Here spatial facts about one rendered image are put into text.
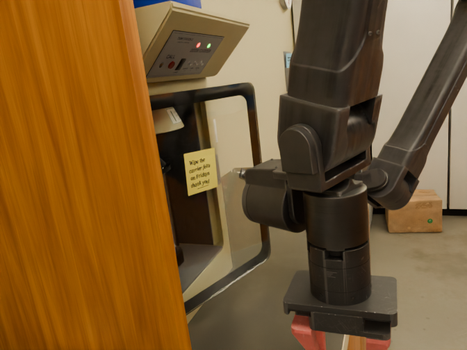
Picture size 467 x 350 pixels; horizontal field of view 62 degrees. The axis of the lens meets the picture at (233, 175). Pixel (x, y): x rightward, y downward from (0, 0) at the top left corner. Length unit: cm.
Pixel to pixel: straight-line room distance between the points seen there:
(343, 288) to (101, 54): 39
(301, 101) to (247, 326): 56
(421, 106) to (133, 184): 47
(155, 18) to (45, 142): 23
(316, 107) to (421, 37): 331
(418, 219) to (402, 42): 145
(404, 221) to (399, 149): 281
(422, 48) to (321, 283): 330
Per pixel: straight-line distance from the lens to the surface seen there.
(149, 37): 58
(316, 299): 39
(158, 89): 71
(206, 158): 72
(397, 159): 67
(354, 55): 30
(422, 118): 70
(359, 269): 37
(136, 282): 60
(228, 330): 79
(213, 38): 73
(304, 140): 30
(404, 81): 360
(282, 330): 77
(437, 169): 374
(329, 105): 30
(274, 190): 38
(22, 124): 64
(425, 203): 344
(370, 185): 65
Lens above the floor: 140
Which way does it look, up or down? 14 degrees down
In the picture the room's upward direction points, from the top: 7 degrees counter-clockwise
